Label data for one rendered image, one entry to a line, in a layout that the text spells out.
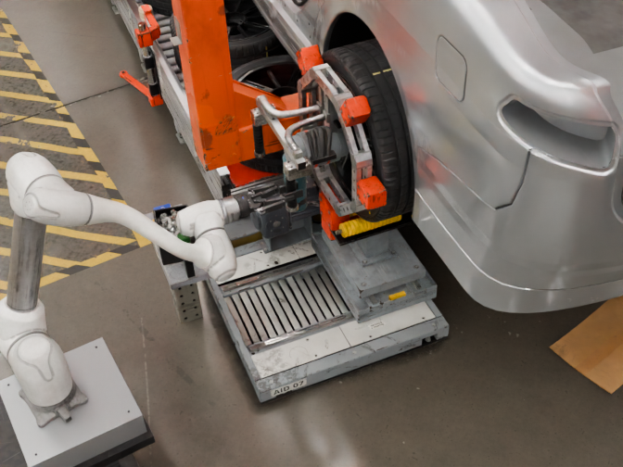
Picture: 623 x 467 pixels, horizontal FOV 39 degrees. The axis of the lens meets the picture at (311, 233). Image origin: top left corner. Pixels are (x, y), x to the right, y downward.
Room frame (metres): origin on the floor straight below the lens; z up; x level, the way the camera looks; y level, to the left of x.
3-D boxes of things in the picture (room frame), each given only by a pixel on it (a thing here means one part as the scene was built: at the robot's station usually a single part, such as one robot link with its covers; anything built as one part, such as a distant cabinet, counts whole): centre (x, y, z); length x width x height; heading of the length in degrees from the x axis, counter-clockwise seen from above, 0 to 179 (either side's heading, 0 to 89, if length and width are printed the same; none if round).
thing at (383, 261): (2.63, -0.25, 0.32); 0.40 x 0.30 x 0.28; 21
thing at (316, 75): (2.57, -0.10, 0.85); 0.54 x 0.07 x 0.54; 21
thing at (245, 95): (3.05, 0.06, 0.69); 0.52 x 0.17 x 0.35; 111
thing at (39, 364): (1.81, 0.91, 0.57); 0.18 x 0.16 x 0.22; 35
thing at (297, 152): (2.43, -0.02, 1.03); 0.19 x 0.18 x 0.11; 111
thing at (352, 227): (2.49, -0.23, 0.51); 0.29 x 0.06 x 0.06; 111
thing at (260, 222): (2.84, 0.05, 0.26); 0.42 x 0.18 x 0.35; 111
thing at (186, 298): (2.52, 0.55, 0.21); 0.10 x 0.10 x 0.42; 21
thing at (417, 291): (2.63, -0.25, 0.13); 0.50 x 0.36 x 0.10; 21
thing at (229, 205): (2.25, 0.28, 0.83); 0.09 x 0.06 x 0.09; 21
